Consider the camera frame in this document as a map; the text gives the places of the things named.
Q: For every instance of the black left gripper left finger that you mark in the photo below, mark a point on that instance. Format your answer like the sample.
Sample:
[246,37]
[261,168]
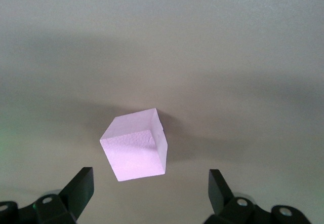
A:
[76,196]

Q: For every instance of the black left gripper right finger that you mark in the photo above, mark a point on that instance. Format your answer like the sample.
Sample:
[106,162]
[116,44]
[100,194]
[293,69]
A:
[222,201]

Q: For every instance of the pink foam cube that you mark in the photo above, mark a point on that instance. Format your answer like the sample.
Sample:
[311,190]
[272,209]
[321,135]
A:
[134,148]

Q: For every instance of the brown paper table cover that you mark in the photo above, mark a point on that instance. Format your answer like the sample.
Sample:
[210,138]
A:
[162,31]

